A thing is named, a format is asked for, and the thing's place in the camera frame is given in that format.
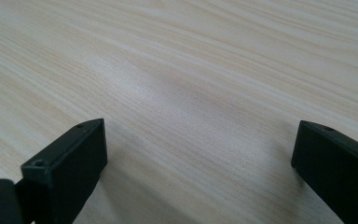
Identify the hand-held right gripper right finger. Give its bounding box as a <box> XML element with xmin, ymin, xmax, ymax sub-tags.
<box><xmin>290</xmin><ymin>119</ymin><xmax>358</xmax><ymax>224</ymax></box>

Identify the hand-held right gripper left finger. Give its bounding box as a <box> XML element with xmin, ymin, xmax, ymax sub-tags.
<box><xmin>14</xmin><ymin>118</ymin><xmax>109</xmax><ymax>224</ymax></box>

